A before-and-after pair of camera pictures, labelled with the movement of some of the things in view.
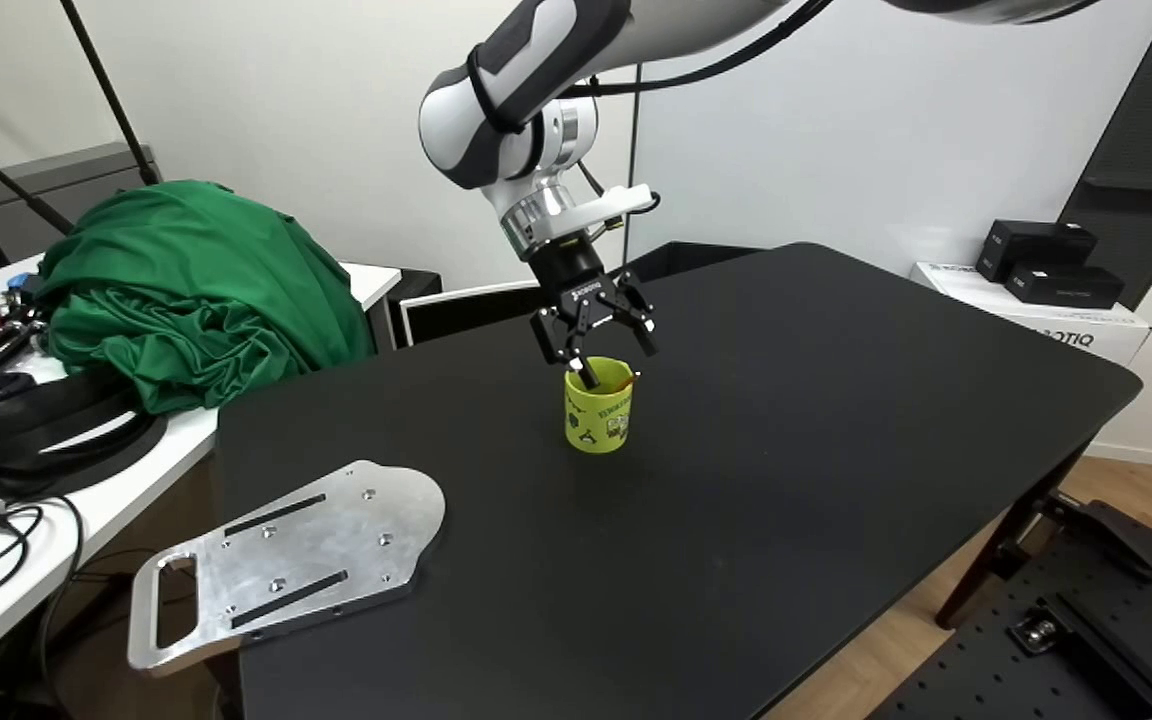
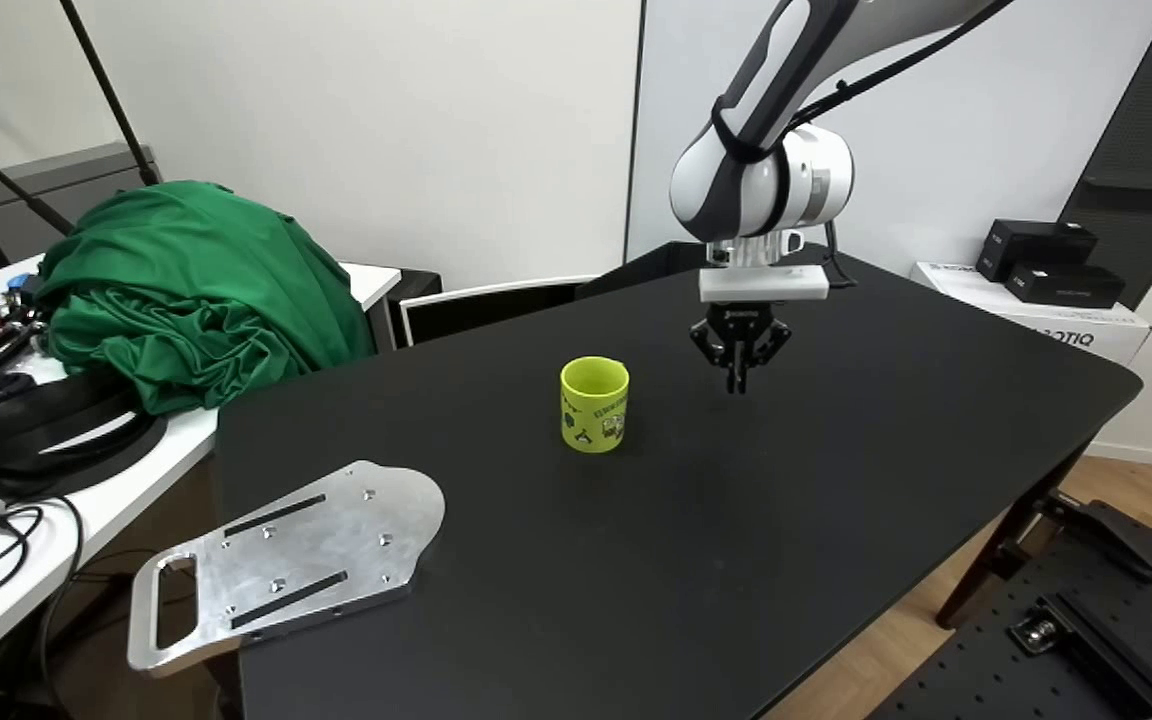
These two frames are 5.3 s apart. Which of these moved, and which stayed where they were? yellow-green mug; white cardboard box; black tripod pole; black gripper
Moved: black gripper
Stayed: black tripod pole; yellow-green mug; white cardboard box
